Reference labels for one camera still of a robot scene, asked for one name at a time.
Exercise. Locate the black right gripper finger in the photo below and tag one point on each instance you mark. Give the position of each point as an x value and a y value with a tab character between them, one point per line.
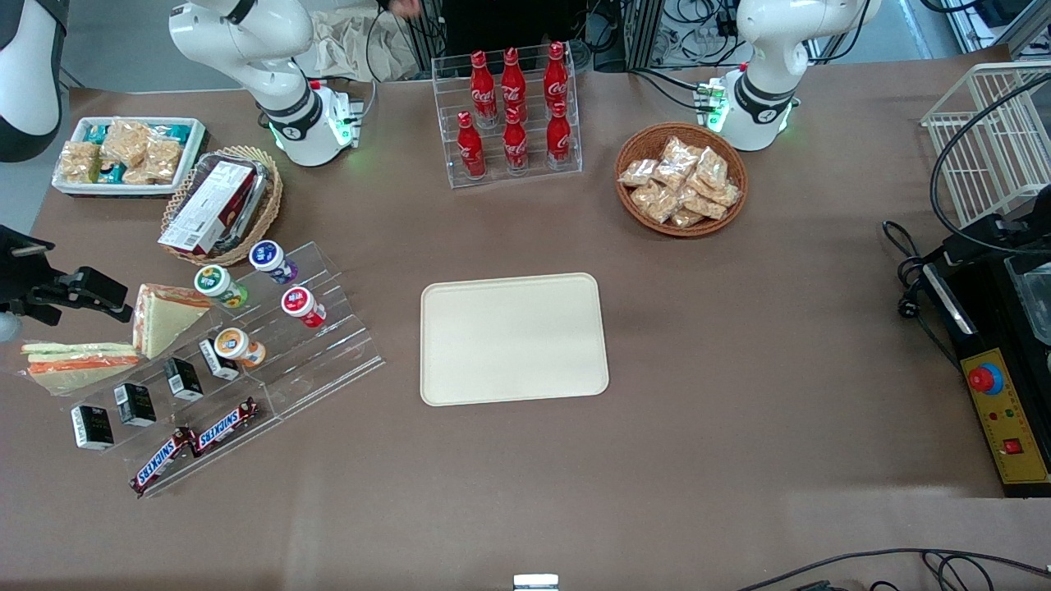
103	294
45	313

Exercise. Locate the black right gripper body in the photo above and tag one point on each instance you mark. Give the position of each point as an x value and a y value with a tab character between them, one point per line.
18	279

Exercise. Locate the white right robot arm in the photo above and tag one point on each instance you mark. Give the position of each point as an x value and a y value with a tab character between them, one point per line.
263	74

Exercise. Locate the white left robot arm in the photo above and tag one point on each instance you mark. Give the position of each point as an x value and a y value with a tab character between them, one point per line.
772	74

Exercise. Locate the green gum bottle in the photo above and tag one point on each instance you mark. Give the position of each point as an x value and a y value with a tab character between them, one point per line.
220	286

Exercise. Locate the orange gum bottle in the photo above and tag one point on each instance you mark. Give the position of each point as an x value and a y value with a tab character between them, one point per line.
239	346

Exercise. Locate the blue gum bottle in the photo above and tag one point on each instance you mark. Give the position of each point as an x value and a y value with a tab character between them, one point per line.
272	261

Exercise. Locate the red gum bottle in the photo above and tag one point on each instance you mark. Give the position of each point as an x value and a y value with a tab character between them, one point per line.
303	306

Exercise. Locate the cream rectangular tray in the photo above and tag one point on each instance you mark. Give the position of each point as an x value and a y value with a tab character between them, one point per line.
514	339

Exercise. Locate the wrapped lettuce sandwich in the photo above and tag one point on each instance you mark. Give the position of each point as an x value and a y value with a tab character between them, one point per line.
82	369

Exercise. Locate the triangular wrapped sandwich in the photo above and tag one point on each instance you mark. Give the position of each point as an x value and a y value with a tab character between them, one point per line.
167	316

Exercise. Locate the small black box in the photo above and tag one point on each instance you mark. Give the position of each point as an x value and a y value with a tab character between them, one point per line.
92	427
135	405
183	379
219	359

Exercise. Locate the teal snack packet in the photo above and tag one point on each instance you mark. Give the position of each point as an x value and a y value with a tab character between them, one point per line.
112	172
96	131
174	130

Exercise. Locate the rice cracker snack pack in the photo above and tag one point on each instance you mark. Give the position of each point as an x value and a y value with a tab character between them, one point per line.
80	161
162	158
126	138

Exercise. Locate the red and white carton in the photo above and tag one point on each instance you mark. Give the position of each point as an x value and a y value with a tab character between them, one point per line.
209	205

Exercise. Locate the white plastic bin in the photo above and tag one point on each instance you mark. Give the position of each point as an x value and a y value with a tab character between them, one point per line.
193	152

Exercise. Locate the Snickers chocolate bar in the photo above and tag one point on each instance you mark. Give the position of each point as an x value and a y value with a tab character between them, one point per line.
162	462
224	427

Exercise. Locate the oval wicker basket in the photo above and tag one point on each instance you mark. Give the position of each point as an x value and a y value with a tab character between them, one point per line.
267	209

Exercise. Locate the clear plastic food container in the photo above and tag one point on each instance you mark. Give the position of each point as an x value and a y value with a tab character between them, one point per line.
261	185

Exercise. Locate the clear acrylic tiered stand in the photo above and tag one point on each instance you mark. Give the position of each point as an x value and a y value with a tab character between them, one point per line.
328	345

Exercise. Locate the red cola bottle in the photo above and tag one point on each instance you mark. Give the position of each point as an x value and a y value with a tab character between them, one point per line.
556	76
515	144
470	148
513	84
559	135
483	90

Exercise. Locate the clear acrylic bottle rack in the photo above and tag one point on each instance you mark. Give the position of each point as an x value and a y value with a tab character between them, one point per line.
525	176

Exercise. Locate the person in black clothes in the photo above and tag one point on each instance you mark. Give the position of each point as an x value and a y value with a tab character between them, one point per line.
509	20

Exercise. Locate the small silver metal object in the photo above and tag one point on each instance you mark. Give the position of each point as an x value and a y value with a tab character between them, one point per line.
535	583

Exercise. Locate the round brown wicker basket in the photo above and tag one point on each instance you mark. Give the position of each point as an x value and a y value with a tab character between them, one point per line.
636	215

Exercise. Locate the small beige snack pack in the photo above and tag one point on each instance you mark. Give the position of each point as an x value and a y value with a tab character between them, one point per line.
713	167
727	194
706	203
678	156
688	217
639	172
655	201

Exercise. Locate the red emergency stop button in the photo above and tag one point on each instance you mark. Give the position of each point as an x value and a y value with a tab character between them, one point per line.
984	378

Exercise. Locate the black machine with yellow panel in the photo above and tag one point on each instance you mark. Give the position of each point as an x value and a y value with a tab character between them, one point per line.
1014	427

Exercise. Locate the aluminium frame profile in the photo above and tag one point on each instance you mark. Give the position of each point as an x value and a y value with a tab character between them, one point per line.
644	33

